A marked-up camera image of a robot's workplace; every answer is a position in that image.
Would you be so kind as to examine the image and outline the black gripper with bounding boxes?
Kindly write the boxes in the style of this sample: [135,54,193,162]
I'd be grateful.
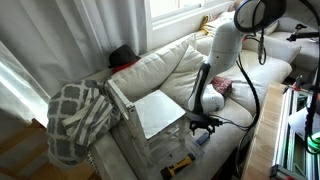
[189,114,224,138]

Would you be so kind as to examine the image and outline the black remote controller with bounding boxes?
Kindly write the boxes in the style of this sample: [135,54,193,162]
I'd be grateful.
[196,131,211,146]

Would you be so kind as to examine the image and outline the small white chair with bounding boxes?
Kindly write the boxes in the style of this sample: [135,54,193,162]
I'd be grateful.
[105,78,188,180]

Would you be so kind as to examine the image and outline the cream sofa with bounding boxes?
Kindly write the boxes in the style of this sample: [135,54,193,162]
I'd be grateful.
[89,31,303,180]

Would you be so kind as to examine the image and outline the grey sofa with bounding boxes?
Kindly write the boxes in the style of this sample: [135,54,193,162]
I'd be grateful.
[266,15,320,72]

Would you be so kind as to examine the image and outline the clear plastic container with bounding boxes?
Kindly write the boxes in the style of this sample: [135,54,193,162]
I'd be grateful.
[146,124,205,174]

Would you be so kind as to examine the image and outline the yellow black flashlight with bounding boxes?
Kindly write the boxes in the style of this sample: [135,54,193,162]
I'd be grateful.
[160,153,196,179]

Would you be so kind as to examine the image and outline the red patterned pillow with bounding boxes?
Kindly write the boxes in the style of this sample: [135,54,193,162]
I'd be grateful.
[211,75,234,98]

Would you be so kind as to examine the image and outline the cream pillow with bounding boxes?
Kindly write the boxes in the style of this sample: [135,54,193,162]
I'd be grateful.
[159,44,214,111]

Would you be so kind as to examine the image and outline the wooden table board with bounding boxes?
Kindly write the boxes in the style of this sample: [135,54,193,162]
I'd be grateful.
[241,81,288,180]

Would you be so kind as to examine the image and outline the white paper sheet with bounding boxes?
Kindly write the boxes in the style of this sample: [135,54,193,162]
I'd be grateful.
[287,107,318,140]

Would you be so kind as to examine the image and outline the red cloth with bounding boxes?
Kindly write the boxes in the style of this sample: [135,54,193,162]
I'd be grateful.
[111,59,141,74]

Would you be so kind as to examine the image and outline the red black clamp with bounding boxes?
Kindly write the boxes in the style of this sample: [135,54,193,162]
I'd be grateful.
[283,74,305,94]

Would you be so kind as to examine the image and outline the colourful patterned cloth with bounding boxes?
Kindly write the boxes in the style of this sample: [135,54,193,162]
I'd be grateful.
[199,0,243,37]

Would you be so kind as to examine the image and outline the black hat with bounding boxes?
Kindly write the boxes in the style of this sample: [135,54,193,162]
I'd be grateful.
[107,44,141,69]

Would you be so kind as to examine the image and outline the grey white patterned blanket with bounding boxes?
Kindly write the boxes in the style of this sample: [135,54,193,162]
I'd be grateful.
[46,79,122,166]

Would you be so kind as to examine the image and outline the white curtain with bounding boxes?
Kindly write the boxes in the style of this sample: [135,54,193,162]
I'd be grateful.
[0,0,149,129]

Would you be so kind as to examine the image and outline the wooden steps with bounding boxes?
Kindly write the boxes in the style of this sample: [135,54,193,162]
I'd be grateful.
[0,118,96,180]

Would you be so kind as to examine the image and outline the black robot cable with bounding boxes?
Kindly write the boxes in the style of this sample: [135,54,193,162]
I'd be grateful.
[213,29,268,174]

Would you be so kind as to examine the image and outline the aluminium frame rack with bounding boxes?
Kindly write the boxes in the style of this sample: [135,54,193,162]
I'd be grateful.
[269,83,320,180]

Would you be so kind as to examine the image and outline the white window frame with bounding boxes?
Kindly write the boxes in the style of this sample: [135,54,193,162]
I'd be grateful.
[143,0,236,52]

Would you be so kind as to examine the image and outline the black camera stand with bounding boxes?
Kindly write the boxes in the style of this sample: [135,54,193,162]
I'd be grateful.
[286,23,320,43]

